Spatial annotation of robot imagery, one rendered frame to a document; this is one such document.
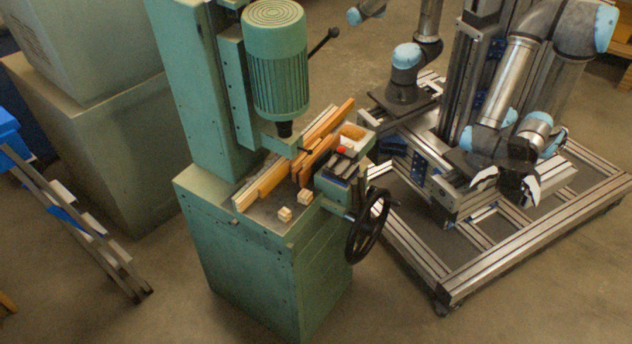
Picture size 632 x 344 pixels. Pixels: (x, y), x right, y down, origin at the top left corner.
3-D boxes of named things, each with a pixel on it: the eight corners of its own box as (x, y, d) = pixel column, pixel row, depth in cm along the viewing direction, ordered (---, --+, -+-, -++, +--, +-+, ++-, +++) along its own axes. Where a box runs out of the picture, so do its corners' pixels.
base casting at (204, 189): (291, 264, 164) (289, 249, 158) (175, 196, 188) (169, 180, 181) (357, 185, 189) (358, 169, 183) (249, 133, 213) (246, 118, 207)
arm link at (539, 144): (547, 134, 126) (513, 128, 130) (542, 145, 124) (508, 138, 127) (542, 156, 131) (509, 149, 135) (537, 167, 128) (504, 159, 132)
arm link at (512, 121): (479, 125, 181) (488, 96, 172) (516, 137, 176) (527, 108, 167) (468, 144, 174) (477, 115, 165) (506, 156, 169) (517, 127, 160)
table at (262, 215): (307, 262, 149) (306, 252, 145) (235, 220, 162) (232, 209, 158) (397, 151, 184) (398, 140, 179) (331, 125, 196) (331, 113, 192)
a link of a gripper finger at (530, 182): (545, 218, 115) (529, 191, 122) (549, 200, 111) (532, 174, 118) (531, 219, 115) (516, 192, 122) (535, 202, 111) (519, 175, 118)
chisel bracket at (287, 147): (292, 164, 160) (290, 146, 154) (260, 149, 166) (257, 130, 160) (305, 151, 164) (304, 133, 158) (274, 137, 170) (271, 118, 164)
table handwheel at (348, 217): (367, 268, 174) (343, 267, 148) (323, 243, 182) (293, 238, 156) (401, 197, 175) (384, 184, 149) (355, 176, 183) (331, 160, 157)
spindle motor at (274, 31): (287, 130, 140) (278, 36, 118) (242, 110, 148) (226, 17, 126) (320, 99, 150) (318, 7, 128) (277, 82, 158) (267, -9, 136)
